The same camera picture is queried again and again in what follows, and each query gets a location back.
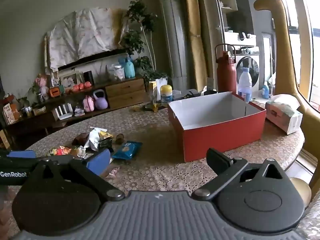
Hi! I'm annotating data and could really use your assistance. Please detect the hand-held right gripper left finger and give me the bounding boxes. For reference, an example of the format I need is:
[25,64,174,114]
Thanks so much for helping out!
[32,149,125,202]

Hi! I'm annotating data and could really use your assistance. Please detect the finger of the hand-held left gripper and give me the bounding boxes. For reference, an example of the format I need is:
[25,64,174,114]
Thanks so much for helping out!
[7,150,37,158]

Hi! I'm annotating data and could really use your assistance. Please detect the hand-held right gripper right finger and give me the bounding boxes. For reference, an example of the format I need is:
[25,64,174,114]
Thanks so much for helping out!
[192,148,290,201]

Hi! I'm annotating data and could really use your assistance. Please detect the white cardboard box red edges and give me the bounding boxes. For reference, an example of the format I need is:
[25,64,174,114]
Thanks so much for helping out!
[167,91,267,163]

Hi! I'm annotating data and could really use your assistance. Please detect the silver snack packet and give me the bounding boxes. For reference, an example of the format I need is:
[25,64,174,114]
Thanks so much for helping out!
[84,127,105,152]

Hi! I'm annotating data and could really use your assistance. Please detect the bun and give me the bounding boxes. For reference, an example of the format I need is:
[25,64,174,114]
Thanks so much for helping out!
[72,133,89,145]

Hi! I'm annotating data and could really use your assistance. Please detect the blue snack packet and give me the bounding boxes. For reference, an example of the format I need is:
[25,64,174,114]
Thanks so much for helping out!
[112,141,143,160]

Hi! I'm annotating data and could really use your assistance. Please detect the red snack packet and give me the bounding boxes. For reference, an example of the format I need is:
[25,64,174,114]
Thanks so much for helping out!
[47,145,73,157]

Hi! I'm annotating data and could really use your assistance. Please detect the pink wrapped candy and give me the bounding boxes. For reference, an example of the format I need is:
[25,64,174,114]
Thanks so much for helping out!
[106,167,120,178]

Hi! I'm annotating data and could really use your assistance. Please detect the orange snack carton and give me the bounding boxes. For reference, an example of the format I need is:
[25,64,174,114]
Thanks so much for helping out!
[3,102,20,124]

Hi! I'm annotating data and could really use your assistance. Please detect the pink small bag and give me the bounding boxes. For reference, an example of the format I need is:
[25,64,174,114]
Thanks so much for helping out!
[83,95,95,112]

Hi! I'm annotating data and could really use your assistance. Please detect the white router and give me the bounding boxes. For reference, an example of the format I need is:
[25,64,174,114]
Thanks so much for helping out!
[51,104,73,120]

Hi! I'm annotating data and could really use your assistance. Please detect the purple kettlebell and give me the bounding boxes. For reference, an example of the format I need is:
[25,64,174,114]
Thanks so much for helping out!
[93,89,108,110]

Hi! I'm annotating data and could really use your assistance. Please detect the pink flower bouquet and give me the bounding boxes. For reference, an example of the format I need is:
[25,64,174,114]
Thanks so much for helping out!
[32,75,49,100]

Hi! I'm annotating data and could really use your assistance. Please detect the dark clutter pile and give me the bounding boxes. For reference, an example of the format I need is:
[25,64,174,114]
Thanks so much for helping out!
[172,89,218,100]

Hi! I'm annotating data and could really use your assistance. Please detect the wooden television cabinet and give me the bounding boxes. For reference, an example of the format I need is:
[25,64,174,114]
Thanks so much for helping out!
[0,76,148,135]

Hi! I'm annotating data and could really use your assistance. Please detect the soft tissue pack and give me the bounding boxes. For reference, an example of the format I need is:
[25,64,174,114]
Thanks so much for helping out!
[265,94,303,135]

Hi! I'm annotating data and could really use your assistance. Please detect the clear plastic water bottle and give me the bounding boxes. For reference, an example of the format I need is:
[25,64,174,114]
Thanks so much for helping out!
[237,67,253,103]

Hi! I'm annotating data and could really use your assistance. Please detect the yellow lid jar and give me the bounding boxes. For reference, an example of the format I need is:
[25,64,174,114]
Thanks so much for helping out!
[160,84,173,103]

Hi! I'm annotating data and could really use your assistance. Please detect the glass vase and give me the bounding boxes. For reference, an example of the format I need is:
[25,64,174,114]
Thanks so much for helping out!
[149,81,161,111]

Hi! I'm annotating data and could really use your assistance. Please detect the red thermos bottle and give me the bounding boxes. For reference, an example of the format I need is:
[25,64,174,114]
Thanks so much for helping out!
[215,44,237,94]

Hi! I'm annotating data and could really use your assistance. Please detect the clear plastic bag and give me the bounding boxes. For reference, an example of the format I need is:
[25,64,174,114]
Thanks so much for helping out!
[107,64,125,81]

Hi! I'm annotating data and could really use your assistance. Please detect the light blue jug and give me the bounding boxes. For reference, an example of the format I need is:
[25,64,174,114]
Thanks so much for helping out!
[118,56,136,78]

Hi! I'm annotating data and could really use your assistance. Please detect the white washing machine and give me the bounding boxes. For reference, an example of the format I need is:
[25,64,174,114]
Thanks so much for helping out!
[224,31,260,98]

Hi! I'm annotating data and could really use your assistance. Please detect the yellow curtain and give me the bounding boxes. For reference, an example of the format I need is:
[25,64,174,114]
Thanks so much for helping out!
[184,0,218,92]

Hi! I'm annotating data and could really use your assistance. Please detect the tan giraffe statue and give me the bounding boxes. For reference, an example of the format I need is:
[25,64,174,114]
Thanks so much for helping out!
[254,0,320,200]

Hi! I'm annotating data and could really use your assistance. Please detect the grey standing air conditioner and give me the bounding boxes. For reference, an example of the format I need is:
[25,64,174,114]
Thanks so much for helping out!
[155,0,190,90]

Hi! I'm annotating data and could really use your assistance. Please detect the green potted plant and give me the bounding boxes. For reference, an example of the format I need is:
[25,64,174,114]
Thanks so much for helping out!
[120,0,168,80]

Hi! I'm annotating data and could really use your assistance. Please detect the cloth-covered television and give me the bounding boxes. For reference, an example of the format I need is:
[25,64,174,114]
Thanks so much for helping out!
[44,7,130,72]

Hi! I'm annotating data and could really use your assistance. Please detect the photo frame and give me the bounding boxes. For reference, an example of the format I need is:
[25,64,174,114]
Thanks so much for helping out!
[60,73,78,89]

